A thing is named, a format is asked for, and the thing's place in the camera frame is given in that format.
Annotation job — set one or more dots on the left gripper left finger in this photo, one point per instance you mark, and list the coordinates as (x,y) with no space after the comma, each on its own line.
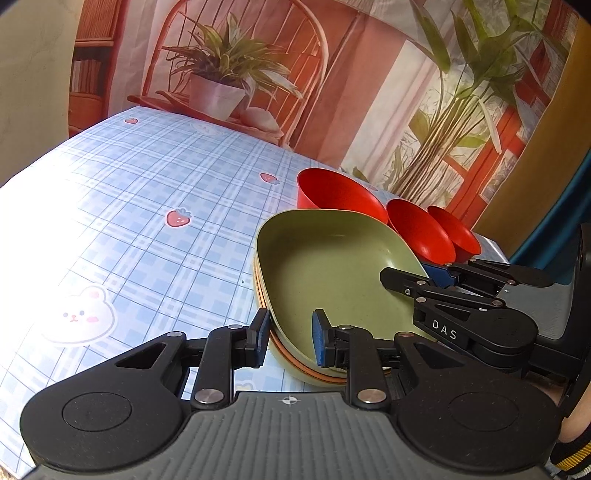
(223,351)

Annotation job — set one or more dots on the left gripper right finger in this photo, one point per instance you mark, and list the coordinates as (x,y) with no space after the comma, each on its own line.
(355,350)

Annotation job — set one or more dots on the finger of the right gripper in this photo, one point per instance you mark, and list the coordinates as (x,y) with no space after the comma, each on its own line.
(486,274)
(416,286)

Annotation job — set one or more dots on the red bowl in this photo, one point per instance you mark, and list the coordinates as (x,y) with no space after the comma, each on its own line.
(422,233)
(319,188)
(464,241)

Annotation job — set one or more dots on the orange plastic plate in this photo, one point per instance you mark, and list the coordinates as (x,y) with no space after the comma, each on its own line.
(292,361)

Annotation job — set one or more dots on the green plastic plate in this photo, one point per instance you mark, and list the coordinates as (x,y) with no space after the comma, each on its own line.
(331,260)

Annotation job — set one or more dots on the person's hand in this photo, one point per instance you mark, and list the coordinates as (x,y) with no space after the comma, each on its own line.
(580,418)

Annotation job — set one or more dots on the blue curtain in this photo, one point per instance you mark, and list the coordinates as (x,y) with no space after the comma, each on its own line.
(553,245)

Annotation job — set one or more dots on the yellow wooden panel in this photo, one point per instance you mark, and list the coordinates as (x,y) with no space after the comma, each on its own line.
(551,158)

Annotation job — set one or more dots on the blue plaid tablecloth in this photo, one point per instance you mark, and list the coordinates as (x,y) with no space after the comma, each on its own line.
(143,224)

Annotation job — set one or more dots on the printed room backdrop cloth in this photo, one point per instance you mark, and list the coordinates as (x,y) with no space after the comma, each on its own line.
(435,101)

